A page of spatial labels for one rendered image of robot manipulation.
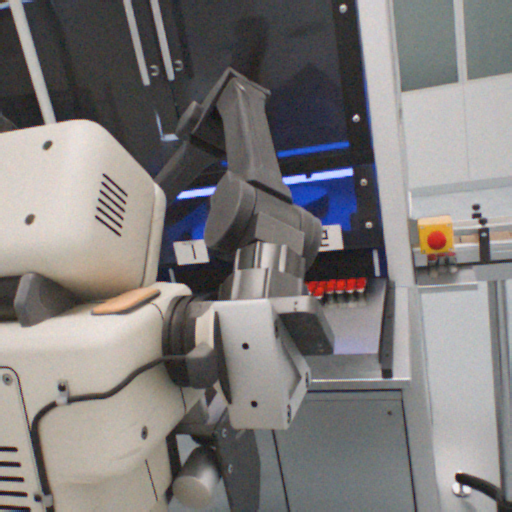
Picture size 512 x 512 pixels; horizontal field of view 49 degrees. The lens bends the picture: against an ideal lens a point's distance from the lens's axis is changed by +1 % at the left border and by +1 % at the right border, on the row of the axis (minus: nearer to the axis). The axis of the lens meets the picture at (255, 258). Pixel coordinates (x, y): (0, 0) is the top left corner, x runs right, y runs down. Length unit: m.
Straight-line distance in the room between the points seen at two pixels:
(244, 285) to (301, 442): 1.14
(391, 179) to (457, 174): 4.72
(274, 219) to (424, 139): 5.39
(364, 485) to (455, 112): 4.67
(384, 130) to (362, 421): 0.75
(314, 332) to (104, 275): 0.19
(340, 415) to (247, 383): 1.07
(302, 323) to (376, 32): 0.86
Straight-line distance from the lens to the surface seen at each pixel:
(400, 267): 1.32
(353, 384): 1.00
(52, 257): 0.47
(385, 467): 1.61
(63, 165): 0.50
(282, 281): 0.49
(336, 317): 1.22
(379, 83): 1.24
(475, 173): 5.99
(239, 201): 0.54
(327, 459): 1.62
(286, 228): 0.54
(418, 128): 5.88
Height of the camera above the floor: 1.39
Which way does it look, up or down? 17 degrees down
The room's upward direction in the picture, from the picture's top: 11 degrees counter-clockwise
